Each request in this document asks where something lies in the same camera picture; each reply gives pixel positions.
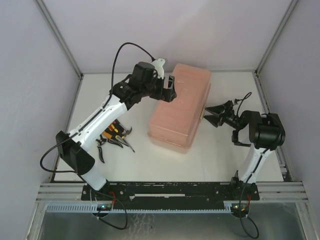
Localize beige tool box latch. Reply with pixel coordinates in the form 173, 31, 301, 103
199, 107, 205, 121

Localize pink translucent tool box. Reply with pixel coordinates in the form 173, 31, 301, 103
147, 63, 212, 154

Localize black handled pliers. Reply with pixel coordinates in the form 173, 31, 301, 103
96, 135, 107, 164

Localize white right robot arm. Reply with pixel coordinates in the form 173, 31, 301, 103
204, 100, 286, 191

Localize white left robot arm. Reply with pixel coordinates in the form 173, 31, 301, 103
55, 58, 177, 191

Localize black claw hammer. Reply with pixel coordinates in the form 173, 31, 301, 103
113, 119, 133, 137

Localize yellow black screwdriver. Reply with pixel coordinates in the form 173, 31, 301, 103
108, 124, 119, 133

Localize black needle nose pliers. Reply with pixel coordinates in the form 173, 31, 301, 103
107, 138, 135, 152

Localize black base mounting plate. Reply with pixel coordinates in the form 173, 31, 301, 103
81, 181, 260, 210

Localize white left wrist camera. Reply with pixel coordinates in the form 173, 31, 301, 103
151, 58, 166, 79

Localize right aluminium corner post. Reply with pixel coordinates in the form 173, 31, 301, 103
254, 0, 301, 76

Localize aluminium corner post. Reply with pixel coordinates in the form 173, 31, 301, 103
34, 0, 84, 78
254, 0, 301, 76

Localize aluminium frame rail front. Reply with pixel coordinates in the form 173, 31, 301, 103
36, 182, 308, 202

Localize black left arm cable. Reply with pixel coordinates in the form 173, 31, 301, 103
39, 42, 155, 173

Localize left aluminium corner post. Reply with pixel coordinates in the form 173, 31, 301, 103
34, 0, 84, 78

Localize grey slotted cable duct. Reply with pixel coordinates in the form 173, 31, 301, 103
46, 202, 239, 214

